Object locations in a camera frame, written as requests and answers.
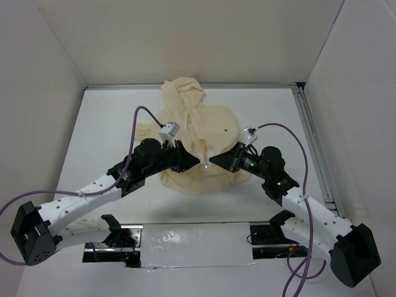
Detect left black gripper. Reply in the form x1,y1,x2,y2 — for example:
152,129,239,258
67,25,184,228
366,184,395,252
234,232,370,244
143,139,200,178

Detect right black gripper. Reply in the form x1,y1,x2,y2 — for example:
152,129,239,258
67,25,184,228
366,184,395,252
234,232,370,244
210,141,270,180

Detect cream fabric jacket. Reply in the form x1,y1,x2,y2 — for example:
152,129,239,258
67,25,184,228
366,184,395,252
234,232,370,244
137,76,251,196

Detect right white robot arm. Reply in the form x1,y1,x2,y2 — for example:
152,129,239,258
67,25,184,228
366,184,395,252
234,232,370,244
210,142,381,288

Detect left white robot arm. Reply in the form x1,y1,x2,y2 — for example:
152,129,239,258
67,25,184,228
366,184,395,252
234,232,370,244
11,139,199,266

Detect white front cover sheet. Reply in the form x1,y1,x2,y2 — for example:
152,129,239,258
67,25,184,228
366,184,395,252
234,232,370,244
140,223,255,269

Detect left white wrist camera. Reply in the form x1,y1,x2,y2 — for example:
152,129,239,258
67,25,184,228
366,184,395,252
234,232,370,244
158,122,180,147

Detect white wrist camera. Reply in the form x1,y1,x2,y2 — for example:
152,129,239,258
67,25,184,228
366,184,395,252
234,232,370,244
243,126,257,147
158,122,180,147

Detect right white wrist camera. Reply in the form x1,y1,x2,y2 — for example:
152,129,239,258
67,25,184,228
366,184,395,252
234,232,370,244
243,126,257,147

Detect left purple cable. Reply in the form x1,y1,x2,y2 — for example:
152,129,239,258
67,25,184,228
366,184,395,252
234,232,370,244
0,106,165,266

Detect purple cable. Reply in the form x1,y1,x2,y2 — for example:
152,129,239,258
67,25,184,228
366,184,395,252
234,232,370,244
253,123,327,297
0,106,165,266

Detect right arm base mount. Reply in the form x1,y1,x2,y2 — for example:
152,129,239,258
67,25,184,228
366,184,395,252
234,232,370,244
246,210,299,260

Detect aluminium frame rail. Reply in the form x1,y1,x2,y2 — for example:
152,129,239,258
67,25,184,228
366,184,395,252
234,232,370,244
74,83,345,223

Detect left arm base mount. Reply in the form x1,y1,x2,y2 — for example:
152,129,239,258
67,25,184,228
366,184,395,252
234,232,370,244
82,214,143,269

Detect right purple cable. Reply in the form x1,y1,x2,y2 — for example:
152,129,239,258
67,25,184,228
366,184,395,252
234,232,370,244
253,123,327,297

